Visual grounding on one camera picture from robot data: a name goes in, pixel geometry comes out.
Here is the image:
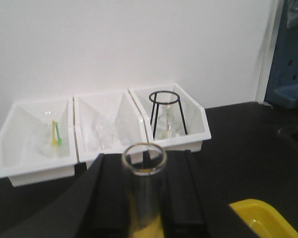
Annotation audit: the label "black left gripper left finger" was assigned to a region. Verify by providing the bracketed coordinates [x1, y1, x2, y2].
[0, 154, 126, 238]

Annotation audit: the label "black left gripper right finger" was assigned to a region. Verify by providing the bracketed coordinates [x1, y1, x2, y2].
[162, 150, 210, 238]

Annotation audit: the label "clear glass test tube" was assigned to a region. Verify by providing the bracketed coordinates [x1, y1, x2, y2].
[121, 143, 167, 238]

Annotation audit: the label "yellow plastic tray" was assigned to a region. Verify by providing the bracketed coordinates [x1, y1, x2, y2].
[230, 199, 298, 238]

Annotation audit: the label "white storage bin middle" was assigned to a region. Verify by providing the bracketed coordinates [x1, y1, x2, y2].
[74, 90, 148, 167]

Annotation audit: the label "white storage bin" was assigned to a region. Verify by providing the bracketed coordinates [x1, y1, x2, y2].
[129, 83, 212, 152]
[74, 90, 148, 167]
[0, 97, 77, 187]

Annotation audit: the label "clear glass flask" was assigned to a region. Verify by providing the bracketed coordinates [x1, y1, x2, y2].
[161, 105, 176, 139]

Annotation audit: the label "white storage bin left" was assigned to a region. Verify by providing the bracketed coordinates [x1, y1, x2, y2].
[0, 97, 77, 187]

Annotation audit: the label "white storage bin right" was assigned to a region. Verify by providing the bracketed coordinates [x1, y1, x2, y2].
[129, 83, 212, 152]

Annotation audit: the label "blue pegboard panel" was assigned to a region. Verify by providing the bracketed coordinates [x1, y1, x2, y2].
[265, 0, 298, 109]

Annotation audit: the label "clear plastic bag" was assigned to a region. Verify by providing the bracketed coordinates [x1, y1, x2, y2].
[287, 0, 298, 29]

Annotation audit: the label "black wire tripod stand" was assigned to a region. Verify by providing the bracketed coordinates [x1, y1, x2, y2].
[149, 90, 188, 139]

